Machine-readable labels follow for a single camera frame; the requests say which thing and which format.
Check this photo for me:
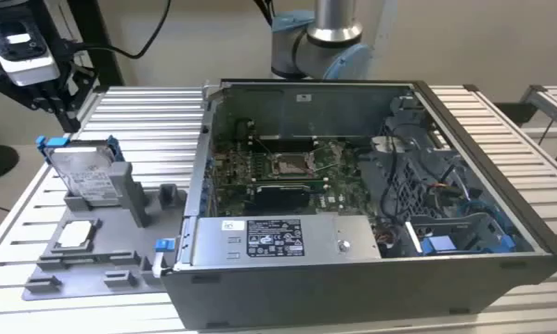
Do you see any small blue plastic carrier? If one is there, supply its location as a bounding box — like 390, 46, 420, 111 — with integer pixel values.
420, 236, 461, 257

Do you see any black upright pole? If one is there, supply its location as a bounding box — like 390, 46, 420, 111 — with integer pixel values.
72, 0, 126, 88

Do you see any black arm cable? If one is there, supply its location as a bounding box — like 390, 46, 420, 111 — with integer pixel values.
252, 0, 280, 19

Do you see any CPU socket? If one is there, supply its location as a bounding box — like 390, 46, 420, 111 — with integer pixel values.
268, 152, 317, 177

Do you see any black open PC case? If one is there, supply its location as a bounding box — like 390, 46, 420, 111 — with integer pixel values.
160, 78, 557, 331

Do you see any black camera cable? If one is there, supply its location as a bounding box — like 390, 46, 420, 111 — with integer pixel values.
69, 0, 173, 59

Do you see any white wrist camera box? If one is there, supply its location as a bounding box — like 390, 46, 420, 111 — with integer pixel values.
0, 15, 61, 88

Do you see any hard disk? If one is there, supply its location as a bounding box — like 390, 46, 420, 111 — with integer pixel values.
34, 136, 122, 209

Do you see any black wire in case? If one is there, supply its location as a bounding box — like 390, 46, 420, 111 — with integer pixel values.
378, 137, 402, 223

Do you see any silver CPU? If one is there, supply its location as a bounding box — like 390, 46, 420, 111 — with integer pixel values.
56, 221, 96, 250

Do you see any green motherboard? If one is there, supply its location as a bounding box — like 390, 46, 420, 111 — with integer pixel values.
210, 138, 370, 216

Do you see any light blue wire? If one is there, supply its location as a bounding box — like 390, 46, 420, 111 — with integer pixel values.
458, 196, 497, 227

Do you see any silver power supply with label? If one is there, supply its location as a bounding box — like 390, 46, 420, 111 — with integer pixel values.
189, 214, 382, 271

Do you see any black graphics card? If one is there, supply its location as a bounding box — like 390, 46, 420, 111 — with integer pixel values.
245, 184, 313, 214

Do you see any grey parts rack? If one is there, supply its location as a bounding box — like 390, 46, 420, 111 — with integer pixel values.
21, 161, 189, 302

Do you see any grey metal drive cage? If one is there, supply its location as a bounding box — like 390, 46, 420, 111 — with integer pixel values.
357, 93, 534, 260

